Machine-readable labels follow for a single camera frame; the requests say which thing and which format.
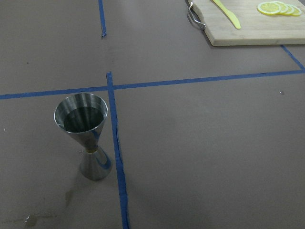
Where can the steel double jigger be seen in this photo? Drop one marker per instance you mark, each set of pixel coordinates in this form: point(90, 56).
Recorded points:
point(82, 117)

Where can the bamboo cutting board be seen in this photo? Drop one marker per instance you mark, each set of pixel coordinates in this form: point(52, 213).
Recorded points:
point(256, 28)

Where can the yellow plastic knife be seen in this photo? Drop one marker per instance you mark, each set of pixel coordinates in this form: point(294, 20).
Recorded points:
point(230, 15)

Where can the front lemon slice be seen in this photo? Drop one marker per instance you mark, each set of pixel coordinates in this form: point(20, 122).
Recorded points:
point(269, 8)

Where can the lemon slice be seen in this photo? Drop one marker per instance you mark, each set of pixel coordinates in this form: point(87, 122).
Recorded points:
point(269, 8)
point(284, 8)
point(297, 11)
point(290, 10)

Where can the rear lemon slice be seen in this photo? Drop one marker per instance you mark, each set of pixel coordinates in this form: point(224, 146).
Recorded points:
point(297, 11)

